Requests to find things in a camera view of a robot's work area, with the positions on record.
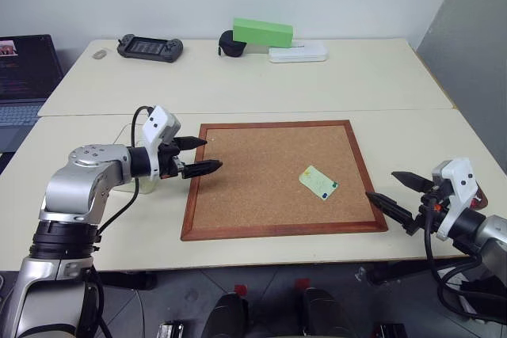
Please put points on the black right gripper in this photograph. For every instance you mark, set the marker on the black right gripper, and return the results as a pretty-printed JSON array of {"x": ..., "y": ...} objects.
[{"x": 431, "y": 203}]

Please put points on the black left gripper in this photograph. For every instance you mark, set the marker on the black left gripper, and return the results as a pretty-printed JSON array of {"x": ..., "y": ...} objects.
[{"x": 169, "y": 164}]

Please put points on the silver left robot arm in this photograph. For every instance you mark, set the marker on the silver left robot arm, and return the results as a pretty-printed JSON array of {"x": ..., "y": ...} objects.
[{"x": 79, "y": 187}]

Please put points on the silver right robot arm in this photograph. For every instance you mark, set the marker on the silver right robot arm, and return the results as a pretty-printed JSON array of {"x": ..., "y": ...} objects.
[{"x": 495, "y": 231}]

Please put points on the wood-framed cork board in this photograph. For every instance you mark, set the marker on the wood-framed cork board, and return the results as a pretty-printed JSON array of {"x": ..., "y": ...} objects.
[{"x": 257, "y": 179}]

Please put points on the light green card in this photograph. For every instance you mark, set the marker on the light green card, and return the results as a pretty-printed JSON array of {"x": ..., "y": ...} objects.
[{"x": 317, "y": 181}]

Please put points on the clear plastic container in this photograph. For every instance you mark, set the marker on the clear plastic container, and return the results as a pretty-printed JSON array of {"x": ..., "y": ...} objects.
[{"x": 144, "y": 188}]

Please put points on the red-brown small object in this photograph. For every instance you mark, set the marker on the red-brown small object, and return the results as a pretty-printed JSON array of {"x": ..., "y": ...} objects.
[{"x": 480, "y": 199}]

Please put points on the black round zip case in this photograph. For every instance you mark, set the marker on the black round zip case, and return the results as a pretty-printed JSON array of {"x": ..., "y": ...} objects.
[{"x": 229, "y": 46}]

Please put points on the black handheld game controller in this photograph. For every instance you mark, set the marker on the black handheld game controller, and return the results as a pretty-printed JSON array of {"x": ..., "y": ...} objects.
[{"x": 148, "y": 47}]

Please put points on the green rectangular block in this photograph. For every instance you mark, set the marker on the green rectangular block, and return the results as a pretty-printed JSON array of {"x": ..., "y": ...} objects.
[{"x": 261, "y": 31}]

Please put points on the small grey oval object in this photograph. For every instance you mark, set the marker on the small grey oval object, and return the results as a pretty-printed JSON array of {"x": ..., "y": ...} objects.
[{"x": 100, "y": 54}]

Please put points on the dark rounded shape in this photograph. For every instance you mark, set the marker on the dark rounded shape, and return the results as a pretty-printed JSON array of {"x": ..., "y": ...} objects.
[{"x": 326, "y": 314}]

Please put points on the white flat plastic case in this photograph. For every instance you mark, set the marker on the white flat plastic case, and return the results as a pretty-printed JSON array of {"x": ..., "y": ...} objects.
[{"x": 297, "y": 54}]

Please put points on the grey partition panel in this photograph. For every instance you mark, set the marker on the grey partition panel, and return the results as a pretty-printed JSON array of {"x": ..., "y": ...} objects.
[{"x": 475, "y": 57}]

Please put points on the grey laptop with dark screen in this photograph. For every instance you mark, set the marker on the grey laptop with dark screen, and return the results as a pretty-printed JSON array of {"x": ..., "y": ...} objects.
[{"x": 24, "y": 69}]

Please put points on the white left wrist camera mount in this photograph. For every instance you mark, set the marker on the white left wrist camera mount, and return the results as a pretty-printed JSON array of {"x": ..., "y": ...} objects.
[{"x": 156, "y": 124}]

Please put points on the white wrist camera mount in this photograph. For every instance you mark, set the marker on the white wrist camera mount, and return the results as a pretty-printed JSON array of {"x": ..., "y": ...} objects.
[
  {"x": 459, "y": 179},
  {"x": 156, "y": 124}
]

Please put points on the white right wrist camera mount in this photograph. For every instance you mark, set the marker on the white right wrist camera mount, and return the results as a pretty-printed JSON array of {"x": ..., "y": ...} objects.
[{"x": 459, "y": 179}]

